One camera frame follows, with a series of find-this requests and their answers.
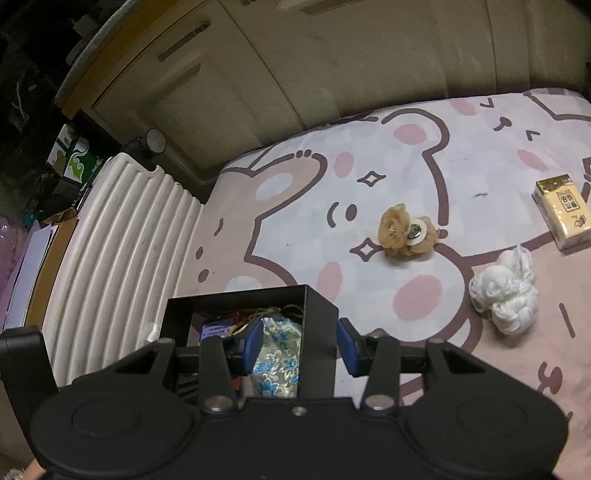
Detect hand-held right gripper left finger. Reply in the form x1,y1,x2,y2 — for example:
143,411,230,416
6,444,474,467
113,318,265,414

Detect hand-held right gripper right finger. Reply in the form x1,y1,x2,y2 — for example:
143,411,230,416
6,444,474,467
336,318,497,411

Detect black box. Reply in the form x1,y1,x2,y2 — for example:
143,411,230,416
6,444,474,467
159,285,340,402

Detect blue floral drawstring pouch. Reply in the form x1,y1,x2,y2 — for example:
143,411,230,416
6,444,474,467
252,316,303,398

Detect colourful patterned box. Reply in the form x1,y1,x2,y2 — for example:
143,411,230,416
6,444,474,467
202,318,234,344

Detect brown fabric flower hair clip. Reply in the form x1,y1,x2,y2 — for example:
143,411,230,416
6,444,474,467
379,203,438,261

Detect white yarn bundle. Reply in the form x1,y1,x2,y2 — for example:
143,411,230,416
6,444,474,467
468,244,540,335

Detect cream and gold small pack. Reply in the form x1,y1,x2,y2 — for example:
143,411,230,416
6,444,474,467
532,173,591,252

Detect white paper sheets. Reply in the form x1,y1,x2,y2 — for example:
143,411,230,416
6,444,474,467
9,226,61,324

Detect pink cloth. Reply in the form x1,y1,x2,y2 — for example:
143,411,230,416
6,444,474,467
0,217,33,301

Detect brown cardboard box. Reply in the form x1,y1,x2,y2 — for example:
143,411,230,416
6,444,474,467
0,210,79,333

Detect white ribbed radiator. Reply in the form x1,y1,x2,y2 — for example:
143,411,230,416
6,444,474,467
41,129,204,388

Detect bear printed blanket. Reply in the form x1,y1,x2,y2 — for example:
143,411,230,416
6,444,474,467
185,88,591,480

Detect green and white box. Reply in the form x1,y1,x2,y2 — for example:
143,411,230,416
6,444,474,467
46,124,105,185

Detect cream cabinet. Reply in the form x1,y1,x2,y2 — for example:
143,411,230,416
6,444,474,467
55,0,591,185

